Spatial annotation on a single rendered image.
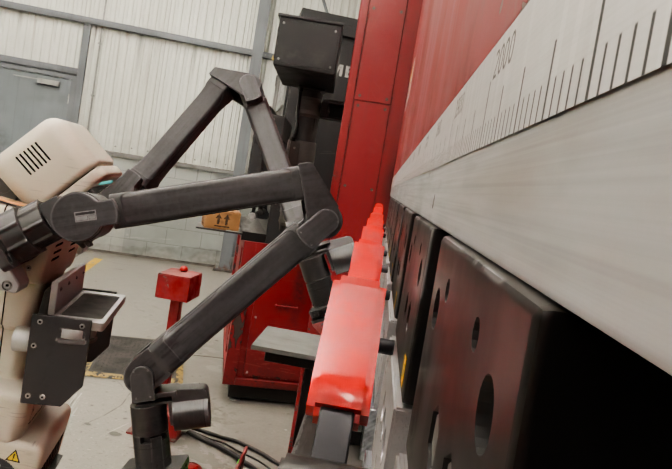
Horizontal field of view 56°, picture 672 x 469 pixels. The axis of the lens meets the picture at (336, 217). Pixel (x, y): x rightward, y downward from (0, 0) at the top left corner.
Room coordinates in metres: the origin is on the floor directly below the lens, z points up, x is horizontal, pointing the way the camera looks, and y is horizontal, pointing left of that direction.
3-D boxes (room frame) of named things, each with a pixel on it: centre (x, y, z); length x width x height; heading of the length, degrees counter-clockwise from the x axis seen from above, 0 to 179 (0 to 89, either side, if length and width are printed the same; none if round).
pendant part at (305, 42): (2.62, 0.22, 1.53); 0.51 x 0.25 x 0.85; 1
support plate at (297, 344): (1.34, -0.01, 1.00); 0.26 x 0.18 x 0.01; 86
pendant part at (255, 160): (2.56, 0.30, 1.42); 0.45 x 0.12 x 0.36; 1
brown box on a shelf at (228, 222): (3.64, 0.66, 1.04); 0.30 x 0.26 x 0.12; 10
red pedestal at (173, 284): (3.05, 0.71, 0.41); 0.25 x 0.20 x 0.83; 86
